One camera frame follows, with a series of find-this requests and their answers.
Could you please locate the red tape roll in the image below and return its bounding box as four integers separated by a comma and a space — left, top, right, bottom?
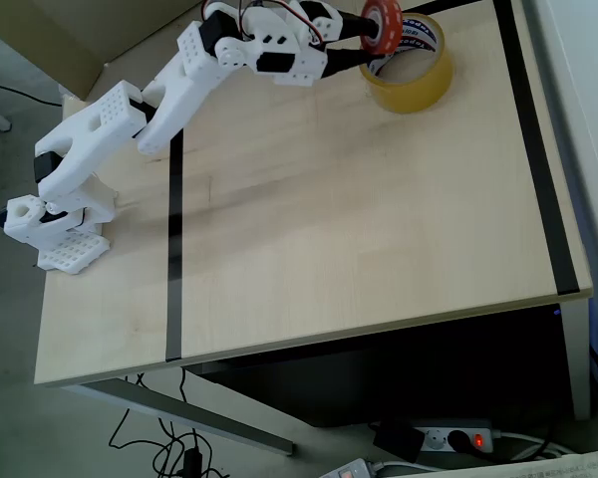
361, 0, 404, 56

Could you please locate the yellow tape roll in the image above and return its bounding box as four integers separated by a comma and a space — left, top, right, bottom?
359, 12, 453, 115

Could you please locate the black tape strip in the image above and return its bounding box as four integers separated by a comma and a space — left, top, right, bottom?
418, 0, 482, 16
164, 131, 185, 363
492, 0, 581, 295

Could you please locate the brown cardboard box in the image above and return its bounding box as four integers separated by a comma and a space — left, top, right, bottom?
0, 0, 215, 101

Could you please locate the grey table foot bar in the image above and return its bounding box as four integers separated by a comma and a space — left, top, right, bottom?
62, 380, 296, 457

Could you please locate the grey table leg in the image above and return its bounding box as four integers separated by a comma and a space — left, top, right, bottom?
560, 298, 593, 422

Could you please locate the black power adapter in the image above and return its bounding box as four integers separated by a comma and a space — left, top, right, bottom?
372, 422, 426, 463

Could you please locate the white power strip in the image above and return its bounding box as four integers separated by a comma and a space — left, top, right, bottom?
320, 457, 375, 478
411, 420, 494, 455

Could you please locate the black power plug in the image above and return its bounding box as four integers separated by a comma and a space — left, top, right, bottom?
447, 428, 479, 453

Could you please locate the small black adapter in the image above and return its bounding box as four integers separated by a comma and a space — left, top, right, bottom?
181, 447, 204, 477

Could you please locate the printed paper sheet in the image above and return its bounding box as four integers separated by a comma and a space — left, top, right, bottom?
418, 446, 598, 478

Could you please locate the red white servo cable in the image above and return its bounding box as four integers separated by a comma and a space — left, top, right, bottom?
203, 0, 330, 49

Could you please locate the thin black cable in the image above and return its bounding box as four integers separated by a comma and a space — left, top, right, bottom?
0, 81, 62, 107

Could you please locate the black floor cable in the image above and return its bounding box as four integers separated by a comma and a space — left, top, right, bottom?
108, 367, 218, 478

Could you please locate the white power cable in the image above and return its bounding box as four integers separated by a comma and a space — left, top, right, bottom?
490, 430, 574, 462

